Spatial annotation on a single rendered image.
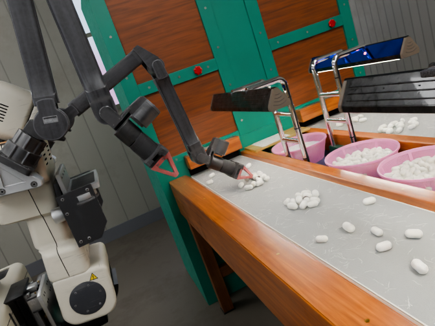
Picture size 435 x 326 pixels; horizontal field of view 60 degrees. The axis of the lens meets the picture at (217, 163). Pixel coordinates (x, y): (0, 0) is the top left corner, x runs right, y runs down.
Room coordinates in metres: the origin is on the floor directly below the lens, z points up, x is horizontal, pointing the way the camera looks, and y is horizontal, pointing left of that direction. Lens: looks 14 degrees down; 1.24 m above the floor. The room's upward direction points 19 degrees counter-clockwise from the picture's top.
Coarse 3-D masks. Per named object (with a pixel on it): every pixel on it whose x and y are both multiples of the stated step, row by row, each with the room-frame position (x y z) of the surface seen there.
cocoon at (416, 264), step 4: (412, 260) 0.65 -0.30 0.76; (416, 260) 0.65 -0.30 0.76; (420, 260) 0.65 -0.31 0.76; (412, 264) 0.65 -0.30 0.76; (416, 264) 0.64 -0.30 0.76; (420, 264) 0.63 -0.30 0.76; (424, 264) 0.63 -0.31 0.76; (416, 268) 0.63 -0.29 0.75; (420, 268) 0.63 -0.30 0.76; (424, 268) 0.62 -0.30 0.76; (428, 268) 0.62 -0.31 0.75; (420, 272) 0.62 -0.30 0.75; (424, 272) 0.62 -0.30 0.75
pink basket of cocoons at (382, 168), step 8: (400, 152) 1.19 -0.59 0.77; (408, 152) 1.18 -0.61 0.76; (424, 152) 1.16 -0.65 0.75; (384, 160) 1.17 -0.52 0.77; (392, 160) 1.18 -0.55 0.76; (400, 160) 1.18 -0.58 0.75; (384, 168) 1.15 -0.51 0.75; (384, 176) 1.05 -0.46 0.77; (408, 184) 0.98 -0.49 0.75; (416, 184) 0.97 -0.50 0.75; (424, 184) 0.96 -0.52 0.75
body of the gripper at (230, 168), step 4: (224, 160) 1.49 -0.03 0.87; (228, 160) 1.50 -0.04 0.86; (224, 164) 1.48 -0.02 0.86; (228, 164) 1.48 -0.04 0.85; (232, 164) 1.49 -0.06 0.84; (236, 164) 1.49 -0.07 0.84; (240, 164) 1.47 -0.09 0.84; (224, 168) 1.48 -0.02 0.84; (228, 168) 1.48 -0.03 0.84; (232, 168) 1.49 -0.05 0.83; (236, 168) 1.47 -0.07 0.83; (240, 168) 1.47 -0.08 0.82; (224, 172) 1.49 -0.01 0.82; (228, 172) 1.49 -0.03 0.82; (232, 172) 1.49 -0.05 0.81; (236, 172) 1.46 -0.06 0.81; (232, 176) 1.48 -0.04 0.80; (236, 176) 1.46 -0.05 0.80
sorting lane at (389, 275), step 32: (256, 160) 1.80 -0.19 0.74; (224, 192) 1.50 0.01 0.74; (256, 192) 1.37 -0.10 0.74; (288, 192) 1.26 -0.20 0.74; (320, 192) 1.17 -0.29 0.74; (352, 192) 1.08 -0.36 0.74; (288, 224) 1.02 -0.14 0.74; (320, 224) 0.95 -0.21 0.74; (384, 224) 0.85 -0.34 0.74; (416, 224) 0.80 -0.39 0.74; (320, 256) 0.81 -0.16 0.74; (352, 256) 0.76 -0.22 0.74; (384, 256) 0.72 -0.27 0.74; (416, 256) 0.69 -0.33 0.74; (384, 288) 0.63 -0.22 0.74; (416, 288) 0.60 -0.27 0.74; (416, 320) 0.53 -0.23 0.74
